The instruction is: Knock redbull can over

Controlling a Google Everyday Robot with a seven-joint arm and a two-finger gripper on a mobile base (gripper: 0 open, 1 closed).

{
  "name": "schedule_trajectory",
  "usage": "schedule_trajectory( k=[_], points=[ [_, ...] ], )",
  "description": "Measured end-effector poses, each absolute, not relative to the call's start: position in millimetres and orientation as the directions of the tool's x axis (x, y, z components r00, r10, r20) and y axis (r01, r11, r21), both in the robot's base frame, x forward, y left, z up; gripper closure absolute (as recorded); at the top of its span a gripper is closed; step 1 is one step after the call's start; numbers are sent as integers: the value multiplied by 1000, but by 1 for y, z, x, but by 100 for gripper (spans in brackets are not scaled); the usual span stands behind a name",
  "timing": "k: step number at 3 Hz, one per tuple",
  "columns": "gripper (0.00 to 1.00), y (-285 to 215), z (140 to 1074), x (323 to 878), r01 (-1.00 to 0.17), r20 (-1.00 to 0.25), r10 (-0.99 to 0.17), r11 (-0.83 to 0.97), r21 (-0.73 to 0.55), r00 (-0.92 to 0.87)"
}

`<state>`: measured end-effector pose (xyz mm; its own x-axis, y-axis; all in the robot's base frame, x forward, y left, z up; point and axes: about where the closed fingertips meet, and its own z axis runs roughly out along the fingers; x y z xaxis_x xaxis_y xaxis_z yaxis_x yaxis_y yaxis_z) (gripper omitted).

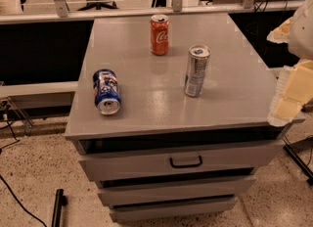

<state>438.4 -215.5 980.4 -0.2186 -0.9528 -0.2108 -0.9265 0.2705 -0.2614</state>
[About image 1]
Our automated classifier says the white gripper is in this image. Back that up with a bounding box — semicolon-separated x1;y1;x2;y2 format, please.
267;0;313;127

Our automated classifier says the black floor cable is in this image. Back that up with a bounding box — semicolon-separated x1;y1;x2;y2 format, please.
0;173;49;227

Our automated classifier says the black table leg base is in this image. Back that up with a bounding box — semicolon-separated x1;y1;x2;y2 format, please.
283;137;313;186

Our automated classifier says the blue pepsi can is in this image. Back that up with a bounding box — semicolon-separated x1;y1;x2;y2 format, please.
93;69;121;115

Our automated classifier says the silver redbull can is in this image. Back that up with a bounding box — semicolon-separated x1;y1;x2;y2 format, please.
184;45;211;97

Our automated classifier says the black drawer handle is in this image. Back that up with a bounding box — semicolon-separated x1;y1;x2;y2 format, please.
169;156;202;169

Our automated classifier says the red coca-cola can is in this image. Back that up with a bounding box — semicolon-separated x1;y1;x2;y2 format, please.
150;14;169;55

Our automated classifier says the black bar on floor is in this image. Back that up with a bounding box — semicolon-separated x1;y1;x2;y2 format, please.
51;189;67;227

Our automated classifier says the grey drawer cabinet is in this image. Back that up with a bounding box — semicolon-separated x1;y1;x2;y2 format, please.
64;12;306;224

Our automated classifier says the metal wire rack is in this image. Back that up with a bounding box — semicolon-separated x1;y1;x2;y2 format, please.
0;97;33;136

